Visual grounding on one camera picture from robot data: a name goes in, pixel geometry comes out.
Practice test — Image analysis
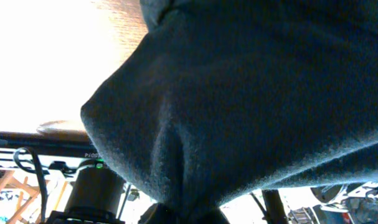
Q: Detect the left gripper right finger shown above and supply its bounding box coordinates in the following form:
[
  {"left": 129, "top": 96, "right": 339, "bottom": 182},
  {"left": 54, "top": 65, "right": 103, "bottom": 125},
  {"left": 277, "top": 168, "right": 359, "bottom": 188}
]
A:
[{"left": 204, "top": 209, "right": 230, "bottom": 224}]

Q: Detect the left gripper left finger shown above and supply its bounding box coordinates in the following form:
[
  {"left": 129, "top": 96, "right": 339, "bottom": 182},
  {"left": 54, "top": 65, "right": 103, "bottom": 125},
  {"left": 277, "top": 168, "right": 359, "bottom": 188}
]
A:
[{"left": 138, "top": 203, "right": 176, "bottom": 224}]

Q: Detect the dark green t-shirt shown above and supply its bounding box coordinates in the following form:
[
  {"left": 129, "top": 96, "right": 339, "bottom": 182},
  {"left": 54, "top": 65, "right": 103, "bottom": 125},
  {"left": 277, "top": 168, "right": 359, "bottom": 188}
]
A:
[{"left": 81, "top": 1, "right": 378, "bottom": 221}]

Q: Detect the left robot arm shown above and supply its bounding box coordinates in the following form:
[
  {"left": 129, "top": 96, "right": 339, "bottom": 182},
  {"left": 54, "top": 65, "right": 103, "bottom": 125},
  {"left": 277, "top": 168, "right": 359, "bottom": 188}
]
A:
[{"left": 44, "top": 160, "right": 230, "bottom": 224}]

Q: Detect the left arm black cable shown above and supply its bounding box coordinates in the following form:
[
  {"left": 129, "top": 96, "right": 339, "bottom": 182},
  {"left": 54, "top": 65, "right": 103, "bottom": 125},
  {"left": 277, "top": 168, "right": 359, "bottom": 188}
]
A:
[{"left": 12, "top": 146, "right": 49, "bottom": 223}]

